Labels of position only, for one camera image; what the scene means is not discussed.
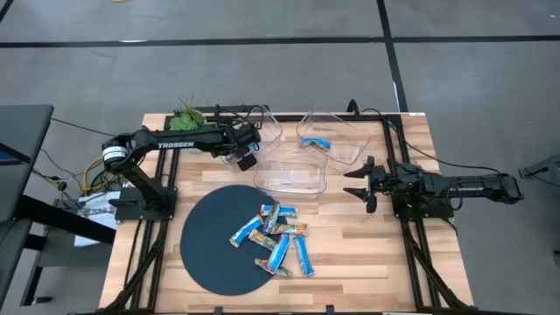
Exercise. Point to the green succulent plant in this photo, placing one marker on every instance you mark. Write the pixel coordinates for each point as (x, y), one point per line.
(184, 122)

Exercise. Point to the grey chair base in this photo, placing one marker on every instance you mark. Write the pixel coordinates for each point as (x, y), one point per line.
(544, 166)

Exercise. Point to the black aluminium table frame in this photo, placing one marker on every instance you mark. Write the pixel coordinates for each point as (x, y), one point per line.
(289, 117)

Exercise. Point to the dark grey seat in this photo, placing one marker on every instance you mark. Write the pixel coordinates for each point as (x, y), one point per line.
(11, 249)

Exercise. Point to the black desk foot beam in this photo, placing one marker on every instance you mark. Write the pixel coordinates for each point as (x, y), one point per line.
(65, 219)

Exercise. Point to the white printed paper box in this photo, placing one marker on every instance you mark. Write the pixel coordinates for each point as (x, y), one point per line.
(94, 205)

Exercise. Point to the dark grey desk top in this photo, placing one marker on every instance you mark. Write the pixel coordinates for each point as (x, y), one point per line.
(22, 140)

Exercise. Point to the dark round mat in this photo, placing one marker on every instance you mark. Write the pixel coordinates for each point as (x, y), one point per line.
(210, 254)

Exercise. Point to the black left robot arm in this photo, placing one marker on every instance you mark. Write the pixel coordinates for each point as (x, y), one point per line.
(175, 140)

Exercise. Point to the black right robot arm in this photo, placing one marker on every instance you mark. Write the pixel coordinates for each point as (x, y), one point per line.
(459, 186)

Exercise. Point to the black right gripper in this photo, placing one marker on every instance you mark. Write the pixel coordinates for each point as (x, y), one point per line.
(380, 181)

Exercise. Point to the brown green granola bar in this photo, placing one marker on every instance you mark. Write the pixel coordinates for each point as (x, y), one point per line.
(262, 263)

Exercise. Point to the grey blue granola bar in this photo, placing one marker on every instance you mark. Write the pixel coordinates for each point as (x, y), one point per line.
(271, 217)

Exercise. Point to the clear plastic bin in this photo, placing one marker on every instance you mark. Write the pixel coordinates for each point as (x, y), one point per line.
(291, 170)
(272, 131)
(345, 144)

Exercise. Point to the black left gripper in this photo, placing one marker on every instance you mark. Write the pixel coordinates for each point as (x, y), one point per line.
(240, 137)

